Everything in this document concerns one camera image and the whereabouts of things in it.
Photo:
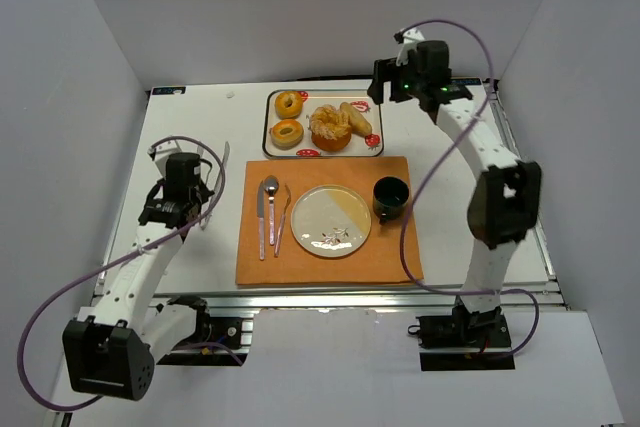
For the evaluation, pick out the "clear left gripper finger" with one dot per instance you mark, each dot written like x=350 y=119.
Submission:
x=225 y=158
x=203 y=219

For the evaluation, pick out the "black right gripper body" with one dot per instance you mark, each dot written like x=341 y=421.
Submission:
x=379 y=81

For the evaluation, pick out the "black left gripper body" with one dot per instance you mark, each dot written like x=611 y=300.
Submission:
x=167 y=212

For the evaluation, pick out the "bagel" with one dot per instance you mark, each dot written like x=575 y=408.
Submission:
x=289 y=104
x=287 y=134

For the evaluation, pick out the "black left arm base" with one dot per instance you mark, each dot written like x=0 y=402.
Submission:
x=195 y=350

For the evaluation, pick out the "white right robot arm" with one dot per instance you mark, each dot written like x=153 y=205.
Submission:
x=505 y=202

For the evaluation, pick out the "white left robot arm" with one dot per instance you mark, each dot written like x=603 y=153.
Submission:
x=114 y=350

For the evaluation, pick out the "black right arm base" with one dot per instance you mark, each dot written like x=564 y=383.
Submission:
x=463 y=341

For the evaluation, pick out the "oblong bread roll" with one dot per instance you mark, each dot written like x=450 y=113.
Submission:
x=357 y=121

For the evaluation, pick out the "right blue table label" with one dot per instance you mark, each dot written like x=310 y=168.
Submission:
x=467 y=81

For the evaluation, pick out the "blue table label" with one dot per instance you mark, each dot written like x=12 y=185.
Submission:
x=467 y=81
x=168 y=90

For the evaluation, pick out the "left blue table label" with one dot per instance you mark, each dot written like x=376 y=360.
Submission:
x=168 y=90

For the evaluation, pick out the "strawberry pattern white tray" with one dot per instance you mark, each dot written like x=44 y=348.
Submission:
x=359 y=146

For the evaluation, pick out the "sugar flaked bundt cake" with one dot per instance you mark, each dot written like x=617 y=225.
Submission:
x=330 y=128

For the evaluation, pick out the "dark green mug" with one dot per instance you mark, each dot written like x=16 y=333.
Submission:
x=390 y=197

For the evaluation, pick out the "white beige ceramic plate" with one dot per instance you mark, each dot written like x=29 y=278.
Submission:
x=331 y=221

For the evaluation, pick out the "orange cloth placemat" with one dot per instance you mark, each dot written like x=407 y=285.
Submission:
x=390 y=249

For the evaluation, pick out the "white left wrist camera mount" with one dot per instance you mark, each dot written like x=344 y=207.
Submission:
x=170 y=150

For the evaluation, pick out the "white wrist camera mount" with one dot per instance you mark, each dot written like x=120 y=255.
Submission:
x=170 y=150
x=408 y=41

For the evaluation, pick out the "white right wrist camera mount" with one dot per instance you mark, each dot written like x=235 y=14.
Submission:
x=408 y=41

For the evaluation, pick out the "pink handled knife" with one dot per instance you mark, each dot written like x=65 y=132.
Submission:
x=261 y=221

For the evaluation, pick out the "pink handled spoon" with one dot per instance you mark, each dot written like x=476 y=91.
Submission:
x=271 y=186

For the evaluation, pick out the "pink handled fork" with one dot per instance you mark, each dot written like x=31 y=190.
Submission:
x=282 y=223

